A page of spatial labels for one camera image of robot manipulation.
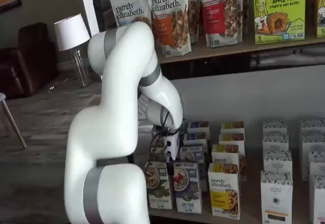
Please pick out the red purely elizabeth granola bag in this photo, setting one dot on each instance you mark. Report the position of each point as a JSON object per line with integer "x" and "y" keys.
{"x": 221, "y": 18}

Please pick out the white organic pantry box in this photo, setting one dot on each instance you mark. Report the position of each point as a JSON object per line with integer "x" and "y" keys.
{"x": 319, "y": 201}
{"x": 277, "y": 161}
{"x": 312, "y": 125}
{"x": 275, "y": 142}
{"x": 274, "y": 127}
{"x": 318, "y": 163}
{"x": 312, "y": 142}
{"x": 276, "y": 198}

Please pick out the blue flax plus oatmeal box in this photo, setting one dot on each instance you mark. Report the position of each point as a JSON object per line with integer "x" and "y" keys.
{"x": 191, "y": 154}
{"x": 195, "y": 139}
{"x": 188, "y": 191}
{"x": 199, "y": 127}

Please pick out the chair with wooden leg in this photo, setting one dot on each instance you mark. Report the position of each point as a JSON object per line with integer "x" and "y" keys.
{"x": 14, "y": 127}

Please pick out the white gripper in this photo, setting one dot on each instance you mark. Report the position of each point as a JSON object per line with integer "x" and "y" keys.
{"x": 173, "y": 146}

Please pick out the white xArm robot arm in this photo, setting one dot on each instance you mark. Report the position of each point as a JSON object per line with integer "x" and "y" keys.
{"x": 114, "y": 107}

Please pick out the yellow Bobo's box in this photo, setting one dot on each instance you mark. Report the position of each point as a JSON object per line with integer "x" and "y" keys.
{"x": 321, "y": 8}

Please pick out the blue purely elizabeth granola bag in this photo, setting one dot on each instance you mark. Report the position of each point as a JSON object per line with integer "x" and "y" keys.
{"x": 127, "y": 8}

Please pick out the white shade table lamp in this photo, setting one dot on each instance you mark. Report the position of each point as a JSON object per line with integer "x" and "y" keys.
{"x": 71, "y": 32}

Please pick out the dark brown leather armchair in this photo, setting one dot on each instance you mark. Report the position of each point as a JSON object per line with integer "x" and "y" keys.
{"x": 33, "y": 56}

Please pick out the green apple cinnamon oatmeal box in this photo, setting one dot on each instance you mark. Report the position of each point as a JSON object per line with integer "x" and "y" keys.
{"x": 157, "y": 186}
{"x": 158, "y": 156}

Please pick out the orange purely elizabeth granola bag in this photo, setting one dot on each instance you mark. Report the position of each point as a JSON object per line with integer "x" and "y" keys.
{"x": 194, "y": 13}
{"x": 175, "y": 31}

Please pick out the black metal shelf rack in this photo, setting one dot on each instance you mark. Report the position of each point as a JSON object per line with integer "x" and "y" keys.
{"x": 215, "y": 66}

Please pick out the grey patterned floor mat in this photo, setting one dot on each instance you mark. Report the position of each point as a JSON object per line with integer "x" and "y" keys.
{"x": 142, "y": 107}

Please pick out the clear plastic wrap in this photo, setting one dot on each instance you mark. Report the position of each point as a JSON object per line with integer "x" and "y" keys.
{"x": 279, "y": 59}

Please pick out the yellow purely elizabeth box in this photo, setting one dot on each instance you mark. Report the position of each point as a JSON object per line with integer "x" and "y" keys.
{"x": 223, "y": 193}
{"x": 231, "y": 139}
{"x": 232, "y": 127}
{"x": 224, "y": 154}

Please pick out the green Bobo's apple pie box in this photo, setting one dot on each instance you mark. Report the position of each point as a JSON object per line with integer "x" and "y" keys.
{"x": 279, "y": 13}

